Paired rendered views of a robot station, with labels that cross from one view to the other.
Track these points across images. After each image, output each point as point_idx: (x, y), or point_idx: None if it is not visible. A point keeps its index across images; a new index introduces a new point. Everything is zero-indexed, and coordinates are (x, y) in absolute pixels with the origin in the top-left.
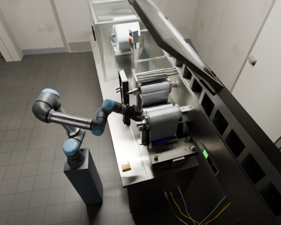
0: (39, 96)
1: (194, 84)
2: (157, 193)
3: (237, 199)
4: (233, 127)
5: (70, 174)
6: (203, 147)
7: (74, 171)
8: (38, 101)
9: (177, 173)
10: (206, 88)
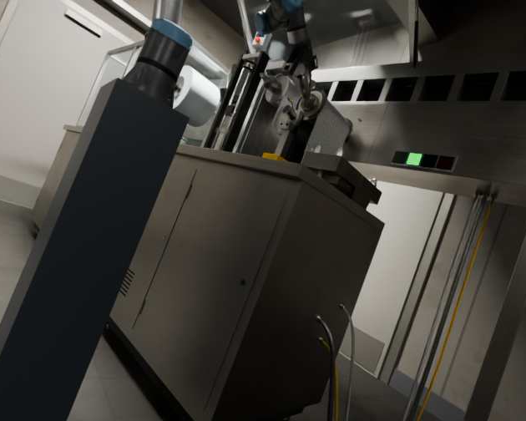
0: None
1: (361, 93)
2: (311, 305)
3: (520, 158)
4: (466, 70)
5: (121, 113)
6: (406, 151)
7: (147, 105)
8: None
9: (363, 222)
10: (395, 72)
